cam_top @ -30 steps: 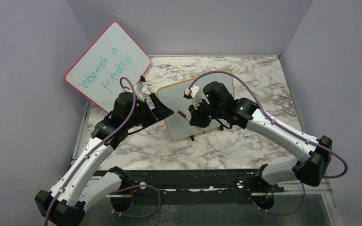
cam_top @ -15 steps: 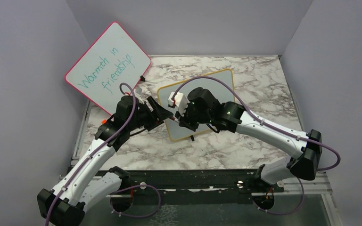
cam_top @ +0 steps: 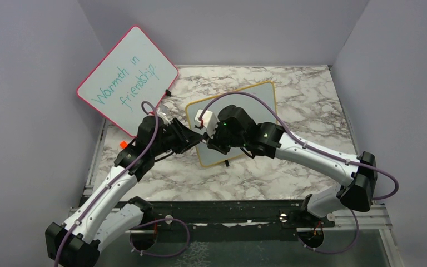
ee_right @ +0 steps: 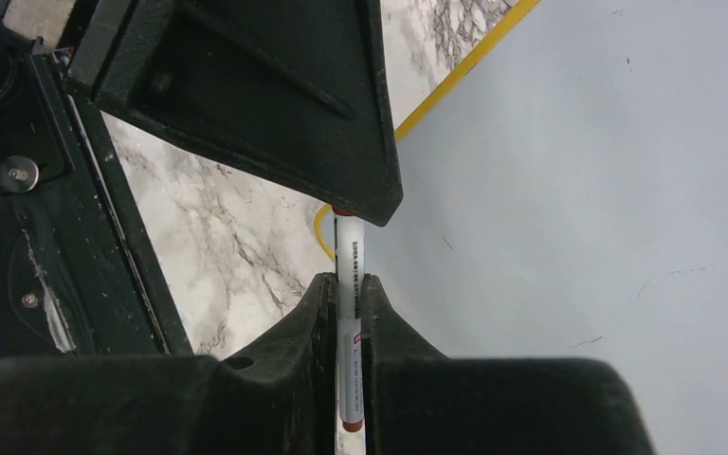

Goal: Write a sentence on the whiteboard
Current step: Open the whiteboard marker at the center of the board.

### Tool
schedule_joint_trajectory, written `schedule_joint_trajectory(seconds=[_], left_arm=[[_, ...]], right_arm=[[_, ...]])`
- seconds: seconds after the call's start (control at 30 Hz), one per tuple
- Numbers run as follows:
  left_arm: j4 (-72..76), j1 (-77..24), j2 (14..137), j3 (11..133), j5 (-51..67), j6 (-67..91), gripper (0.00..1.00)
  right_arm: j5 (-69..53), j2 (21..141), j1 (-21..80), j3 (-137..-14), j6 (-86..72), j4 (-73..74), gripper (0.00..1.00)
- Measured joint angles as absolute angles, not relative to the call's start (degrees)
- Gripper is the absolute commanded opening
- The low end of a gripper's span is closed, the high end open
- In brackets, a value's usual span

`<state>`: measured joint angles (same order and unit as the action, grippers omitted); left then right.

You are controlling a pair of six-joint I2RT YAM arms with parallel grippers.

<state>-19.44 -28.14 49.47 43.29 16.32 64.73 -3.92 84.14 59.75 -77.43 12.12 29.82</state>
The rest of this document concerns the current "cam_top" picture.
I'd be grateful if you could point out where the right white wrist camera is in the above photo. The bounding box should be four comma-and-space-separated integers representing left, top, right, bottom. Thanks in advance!
194, 110, 219, 139

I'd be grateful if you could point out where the yellow framed whiteboard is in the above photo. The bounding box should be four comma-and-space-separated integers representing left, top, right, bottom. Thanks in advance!
185, 81, 277, 167

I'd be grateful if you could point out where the pink framed whiteboard with writing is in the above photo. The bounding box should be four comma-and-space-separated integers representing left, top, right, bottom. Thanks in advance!
76, 26, 179, 137

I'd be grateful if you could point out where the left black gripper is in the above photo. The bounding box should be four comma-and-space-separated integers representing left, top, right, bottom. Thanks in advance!
152, 118, 203, 157

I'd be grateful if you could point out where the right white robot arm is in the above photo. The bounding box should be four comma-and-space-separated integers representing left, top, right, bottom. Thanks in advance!
196, 105, 377, 226

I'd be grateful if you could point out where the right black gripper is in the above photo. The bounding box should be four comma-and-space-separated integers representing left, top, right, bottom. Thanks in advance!
202, 121, 247, 156

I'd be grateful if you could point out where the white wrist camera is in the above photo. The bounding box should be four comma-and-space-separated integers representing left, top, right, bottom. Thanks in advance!
157, 105, 170, 125
194, 110, 219, 139

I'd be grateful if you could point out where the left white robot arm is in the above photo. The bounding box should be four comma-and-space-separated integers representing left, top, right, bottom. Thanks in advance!
45, 116, 203, 266

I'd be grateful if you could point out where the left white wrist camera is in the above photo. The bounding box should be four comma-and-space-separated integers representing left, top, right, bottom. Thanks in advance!
157, 105, 170, 125

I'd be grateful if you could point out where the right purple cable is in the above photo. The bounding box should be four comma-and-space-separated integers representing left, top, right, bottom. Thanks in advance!
198, 91, 400, 256

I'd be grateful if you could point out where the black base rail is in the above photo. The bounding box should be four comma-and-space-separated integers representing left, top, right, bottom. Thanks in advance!
79, 197, 334, 251

